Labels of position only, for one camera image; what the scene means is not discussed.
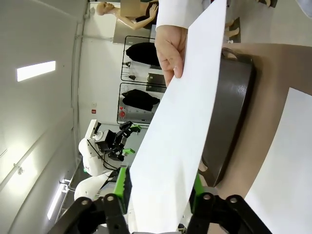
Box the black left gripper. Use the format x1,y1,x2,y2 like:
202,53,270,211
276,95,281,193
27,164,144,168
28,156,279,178
95,121,142,162

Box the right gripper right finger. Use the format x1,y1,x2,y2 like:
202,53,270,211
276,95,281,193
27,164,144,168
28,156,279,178
187,174,273,234

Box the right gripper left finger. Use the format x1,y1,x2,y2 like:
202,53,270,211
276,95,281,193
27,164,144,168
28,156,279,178
47,166,134,234

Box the white A4 paper sheet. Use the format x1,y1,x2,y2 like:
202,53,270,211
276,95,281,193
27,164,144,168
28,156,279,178
243,87,312,234
126,0,229,232

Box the person's right hand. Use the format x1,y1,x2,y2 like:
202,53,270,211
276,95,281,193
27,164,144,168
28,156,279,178
155,24,190,87

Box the black hanging garment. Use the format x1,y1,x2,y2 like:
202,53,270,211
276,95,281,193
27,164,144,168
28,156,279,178
121,89,160,112
125,42,161,66

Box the rectangular ceiling light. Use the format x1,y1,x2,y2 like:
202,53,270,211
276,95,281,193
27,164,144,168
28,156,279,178
46,179,64,219
16,60,57,82

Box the brown plastic serving tray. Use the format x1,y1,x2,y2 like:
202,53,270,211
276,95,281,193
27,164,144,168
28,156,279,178
198,47,257,188

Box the mannequin in black dress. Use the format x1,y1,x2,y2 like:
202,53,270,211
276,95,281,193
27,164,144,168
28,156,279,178
96,1,161,31

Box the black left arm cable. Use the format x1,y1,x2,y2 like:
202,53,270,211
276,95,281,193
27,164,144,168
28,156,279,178
87,140,120,171

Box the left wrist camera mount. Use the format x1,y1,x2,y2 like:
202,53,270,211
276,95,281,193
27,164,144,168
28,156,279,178
84,118,102,142

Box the black wire display rack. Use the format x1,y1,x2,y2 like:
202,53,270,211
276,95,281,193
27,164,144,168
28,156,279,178
117,82,161,125
120,35,169,86

